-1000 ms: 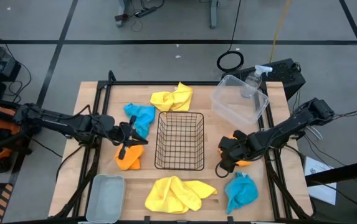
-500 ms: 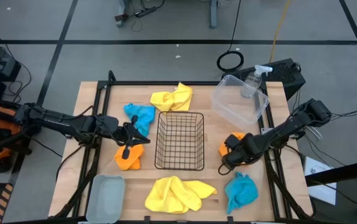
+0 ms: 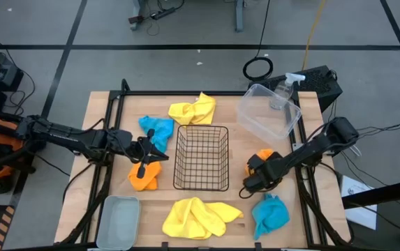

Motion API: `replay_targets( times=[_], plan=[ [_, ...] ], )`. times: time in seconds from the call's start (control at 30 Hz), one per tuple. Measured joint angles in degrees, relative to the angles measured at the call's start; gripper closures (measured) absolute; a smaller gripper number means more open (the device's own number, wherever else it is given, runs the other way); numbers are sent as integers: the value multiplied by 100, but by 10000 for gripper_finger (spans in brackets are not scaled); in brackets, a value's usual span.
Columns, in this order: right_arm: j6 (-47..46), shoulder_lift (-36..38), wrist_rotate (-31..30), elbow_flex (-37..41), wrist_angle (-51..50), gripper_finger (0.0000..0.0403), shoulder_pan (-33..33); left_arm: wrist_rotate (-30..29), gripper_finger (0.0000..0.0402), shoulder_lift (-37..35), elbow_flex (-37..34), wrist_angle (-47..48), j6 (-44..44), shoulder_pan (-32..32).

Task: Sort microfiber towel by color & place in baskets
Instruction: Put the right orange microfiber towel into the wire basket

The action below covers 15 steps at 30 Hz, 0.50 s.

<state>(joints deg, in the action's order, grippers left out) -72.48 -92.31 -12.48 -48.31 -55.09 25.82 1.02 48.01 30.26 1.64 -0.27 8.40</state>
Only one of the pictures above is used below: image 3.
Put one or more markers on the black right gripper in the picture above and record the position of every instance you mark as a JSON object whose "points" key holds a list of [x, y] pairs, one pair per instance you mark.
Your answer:
{"points": [[266, 171]]}

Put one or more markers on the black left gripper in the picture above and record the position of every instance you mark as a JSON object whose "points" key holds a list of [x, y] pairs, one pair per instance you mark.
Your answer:
{"points": [[126, 144]]}

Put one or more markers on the orange microfiber towel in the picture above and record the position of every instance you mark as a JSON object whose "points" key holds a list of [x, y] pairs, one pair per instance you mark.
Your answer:
{"points": [[266, 153], [150, 181]]}

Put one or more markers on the blue microfiber towel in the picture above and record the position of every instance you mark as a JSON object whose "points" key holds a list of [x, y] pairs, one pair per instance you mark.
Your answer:
{"points": [[269, 216], [163, 129]]}

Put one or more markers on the small yellow microfiber towel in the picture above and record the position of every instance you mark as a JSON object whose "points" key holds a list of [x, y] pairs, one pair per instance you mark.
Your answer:
{"points": [[192, 111]]}

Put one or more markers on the large yellow microfiber towel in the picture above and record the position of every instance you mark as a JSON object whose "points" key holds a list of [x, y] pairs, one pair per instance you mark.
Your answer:
{"points": [[192, 219]]}

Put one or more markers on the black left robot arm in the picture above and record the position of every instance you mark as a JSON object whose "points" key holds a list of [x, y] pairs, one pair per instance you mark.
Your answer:
{"points": [[67, 136]]}

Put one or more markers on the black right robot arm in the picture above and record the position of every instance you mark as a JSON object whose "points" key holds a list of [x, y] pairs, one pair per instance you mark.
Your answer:
{"points": [[311, 150]]}

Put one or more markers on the clear plastic bin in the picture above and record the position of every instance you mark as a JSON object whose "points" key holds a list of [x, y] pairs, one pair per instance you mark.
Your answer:
{"points": [[255, 115]]}

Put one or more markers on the grey plastic bin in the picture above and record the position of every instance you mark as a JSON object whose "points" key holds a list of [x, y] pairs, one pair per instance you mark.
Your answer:
{"points": [[117, 223]]}

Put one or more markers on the clear spray bottle white head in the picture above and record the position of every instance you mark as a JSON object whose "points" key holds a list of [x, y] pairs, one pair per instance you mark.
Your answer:
{"points": [[292, 78]]}

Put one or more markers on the black perforated computer case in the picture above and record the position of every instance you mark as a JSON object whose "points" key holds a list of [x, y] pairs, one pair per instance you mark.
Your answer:
{"points": [[318, 83]]}

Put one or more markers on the white paper sheet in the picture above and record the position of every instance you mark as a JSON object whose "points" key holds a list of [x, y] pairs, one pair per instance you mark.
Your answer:
{"points": [[363, 218]]}

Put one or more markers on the black beam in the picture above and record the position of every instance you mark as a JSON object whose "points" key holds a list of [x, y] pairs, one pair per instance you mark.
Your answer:
{"points": [[388, 191]]}

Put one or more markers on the black power strip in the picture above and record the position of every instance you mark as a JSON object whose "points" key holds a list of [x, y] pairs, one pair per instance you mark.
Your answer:
{"points": [[163, 14]]}

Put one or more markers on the grey desk leg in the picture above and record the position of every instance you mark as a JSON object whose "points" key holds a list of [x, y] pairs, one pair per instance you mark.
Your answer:
{"points": [[238, 17], [136, 14]]}

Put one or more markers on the black aluminium table frame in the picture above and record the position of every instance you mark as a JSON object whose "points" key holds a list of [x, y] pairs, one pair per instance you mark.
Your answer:
{"points": [[185, 93]]}

